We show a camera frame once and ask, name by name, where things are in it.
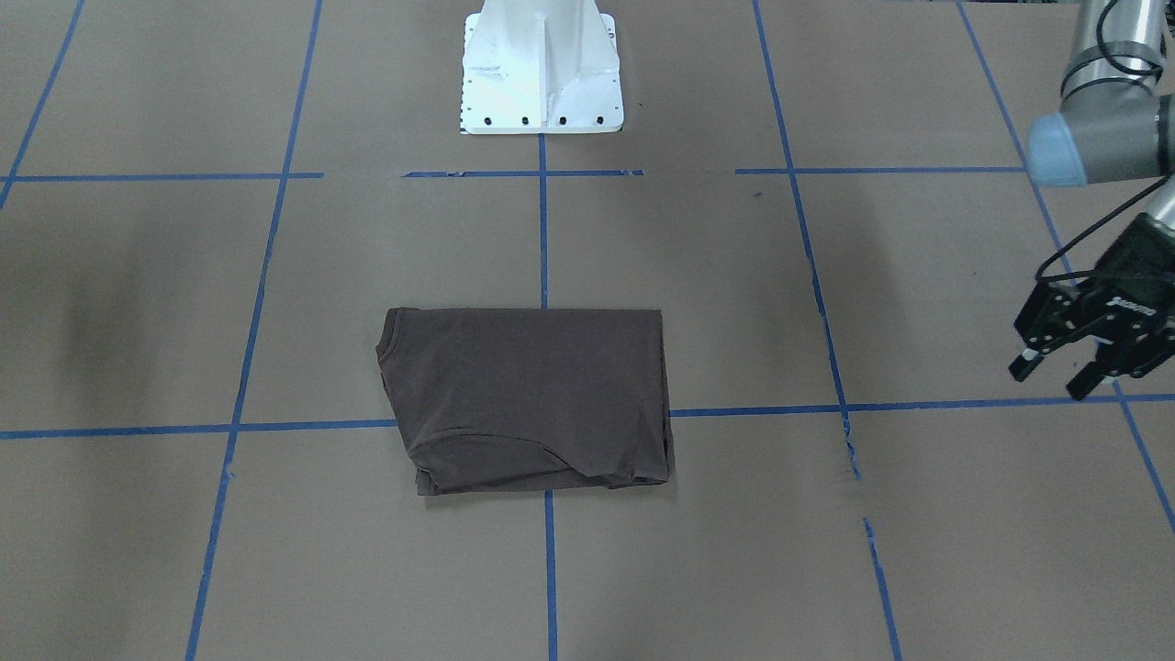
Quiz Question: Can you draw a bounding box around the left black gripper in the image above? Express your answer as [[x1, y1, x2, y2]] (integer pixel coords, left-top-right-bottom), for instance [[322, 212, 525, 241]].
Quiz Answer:
[[1008, 213, 1171, 402]]

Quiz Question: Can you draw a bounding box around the brown t-shirt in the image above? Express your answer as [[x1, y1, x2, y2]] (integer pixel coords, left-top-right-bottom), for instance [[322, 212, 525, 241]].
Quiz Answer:
[[376, 306, 673, 497]]

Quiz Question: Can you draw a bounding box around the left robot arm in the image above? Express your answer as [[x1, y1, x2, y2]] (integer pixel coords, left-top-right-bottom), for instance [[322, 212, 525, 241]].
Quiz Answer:
[[1011, 1, 1174, 402]]

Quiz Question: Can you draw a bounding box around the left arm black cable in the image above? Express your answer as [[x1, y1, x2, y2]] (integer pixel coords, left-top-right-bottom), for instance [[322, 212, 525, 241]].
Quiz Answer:
[[1035, 0, 1175, 284]]

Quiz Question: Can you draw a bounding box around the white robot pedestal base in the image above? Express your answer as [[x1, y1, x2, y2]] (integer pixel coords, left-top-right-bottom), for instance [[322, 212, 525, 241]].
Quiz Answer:
[[459, 1, 625, 135]]

